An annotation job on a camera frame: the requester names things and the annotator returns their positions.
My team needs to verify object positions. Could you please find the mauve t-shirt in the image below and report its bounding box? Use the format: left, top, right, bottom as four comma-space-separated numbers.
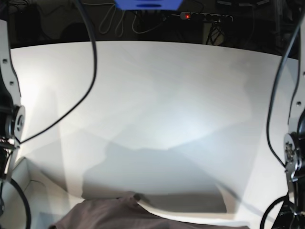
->
49, 190, 248, 229

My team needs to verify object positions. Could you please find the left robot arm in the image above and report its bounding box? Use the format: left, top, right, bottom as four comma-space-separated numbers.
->
284, 20, 305, 229

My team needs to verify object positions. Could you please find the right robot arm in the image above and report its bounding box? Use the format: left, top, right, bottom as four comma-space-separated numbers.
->
0, 20, 25, 182

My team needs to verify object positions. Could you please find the black power strip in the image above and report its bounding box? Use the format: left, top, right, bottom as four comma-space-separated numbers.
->
179, 12, 234, 23

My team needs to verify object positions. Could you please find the blue plastic bin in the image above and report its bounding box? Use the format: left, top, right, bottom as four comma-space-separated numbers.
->
115, 0, 183, 10

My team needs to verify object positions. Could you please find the white cardboard box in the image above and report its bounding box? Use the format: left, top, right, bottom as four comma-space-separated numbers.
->
0, 157, 82, 229

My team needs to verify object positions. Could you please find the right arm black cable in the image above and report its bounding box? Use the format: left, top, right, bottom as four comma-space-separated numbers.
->
20, 0, 98, 144

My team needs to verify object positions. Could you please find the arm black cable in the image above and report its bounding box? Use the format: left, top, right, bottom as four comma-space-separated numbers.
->
259, 14, 301, 229
20, 0, 98, 144

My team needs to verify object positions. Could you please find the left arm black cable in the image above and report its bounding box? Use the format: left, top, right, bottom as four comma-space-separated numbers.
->
259, 14, 301, 229

